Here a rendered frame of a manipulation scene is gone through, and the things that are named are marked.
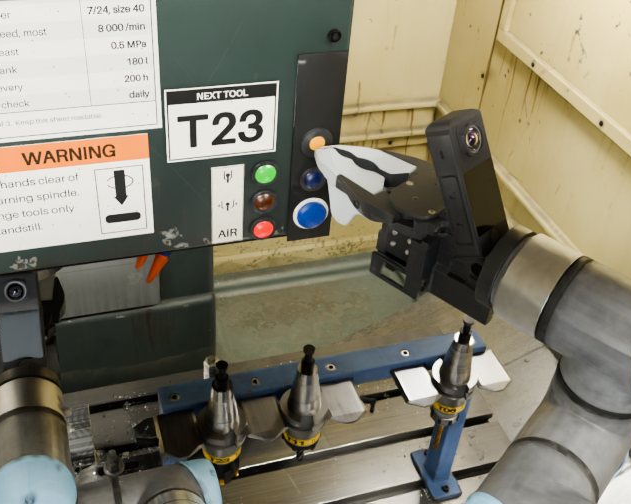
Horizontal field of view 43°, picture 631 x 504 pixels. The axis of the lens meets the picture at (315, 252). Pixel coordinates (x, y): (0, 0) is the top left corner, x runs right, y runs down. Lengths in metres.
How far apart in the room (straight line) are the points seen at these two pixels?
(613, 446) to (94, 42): 0.50
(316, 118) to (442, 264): 0.17
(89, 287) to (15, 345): 0.74
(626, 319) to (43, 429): 0.54
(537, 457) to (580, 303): 0.12
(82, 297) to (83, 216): 0.92
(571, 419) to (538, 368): 1.11
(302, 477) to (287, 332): 0.74
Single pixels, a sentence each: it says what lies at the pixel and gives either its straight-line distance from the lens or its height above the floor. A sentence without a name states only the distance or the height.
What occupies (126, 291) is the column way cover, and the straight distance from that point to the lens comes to 1.65.
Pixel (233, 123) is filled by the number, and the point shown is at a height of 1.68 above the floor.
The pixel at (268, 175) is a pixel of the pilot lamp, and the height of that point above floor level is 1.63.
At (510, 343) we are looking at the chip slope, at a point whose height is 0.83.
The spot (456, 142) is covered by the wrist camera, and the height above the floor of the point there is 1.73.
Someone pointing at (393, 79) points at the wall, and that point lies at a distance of 2.01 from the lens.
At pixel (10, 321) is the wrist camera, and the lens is 0.90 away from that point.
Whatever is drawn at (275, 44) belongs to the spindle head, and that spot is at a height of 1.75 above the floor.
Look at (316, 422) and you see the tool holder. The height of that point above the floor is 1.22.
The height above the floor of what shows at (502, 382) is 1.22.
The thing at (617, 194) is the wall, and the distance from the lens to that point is 1.54.
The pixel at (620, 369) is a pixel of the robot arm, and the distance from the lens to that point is 0.61.
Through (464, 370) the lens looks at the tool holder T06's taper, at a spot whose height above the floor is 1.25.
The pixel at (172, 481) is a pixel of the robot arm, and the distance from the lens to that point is 0.89.
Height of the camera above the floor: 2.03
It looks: 38 degrees down
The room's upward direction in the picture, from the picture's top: 5 degrees clockwise
